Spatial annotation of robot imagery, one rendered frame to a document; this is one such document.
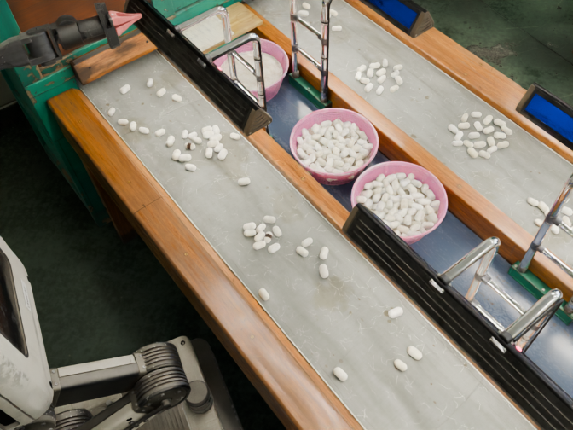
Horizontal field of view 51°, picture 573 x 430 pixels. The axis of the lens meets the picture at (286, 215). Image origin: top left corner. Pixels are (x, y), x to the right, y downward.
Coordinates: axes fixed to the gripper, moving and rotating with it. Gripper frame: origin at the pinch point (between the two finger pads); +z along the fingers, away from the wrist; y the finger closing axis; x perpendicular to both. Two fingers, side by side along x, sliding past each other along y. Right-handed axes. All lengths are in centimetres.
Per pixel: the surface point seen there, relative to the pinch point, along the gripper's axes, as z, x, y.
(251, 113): 16.0, 28.1, 20.9
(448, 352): 40, 73, 75
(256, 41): 26.9, 5.1, 13.3
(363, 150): 51, 12, 53
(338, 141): 46, 5, 51
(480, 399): 40, 85, 80
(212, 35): 26, -49, 27
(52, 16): -21.1, -41.9, 4.8
